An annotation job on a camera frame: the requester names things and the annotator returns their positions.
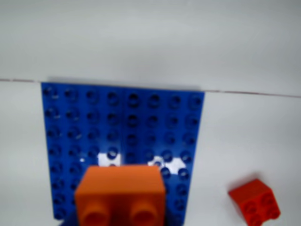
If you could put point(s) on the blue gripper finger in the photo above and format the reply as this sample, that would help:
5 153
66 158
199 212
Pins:
70 221
172 221

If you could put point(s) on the orange 2x4 block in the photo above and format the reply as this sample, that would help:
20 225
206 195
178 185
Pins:
121 195

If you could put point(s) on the red 2x2 block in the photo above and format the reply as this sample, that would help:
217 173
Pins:
256 202

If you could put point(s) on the blue 8x8 studded plate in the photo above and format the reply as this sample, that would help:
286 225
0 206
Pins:
141 127

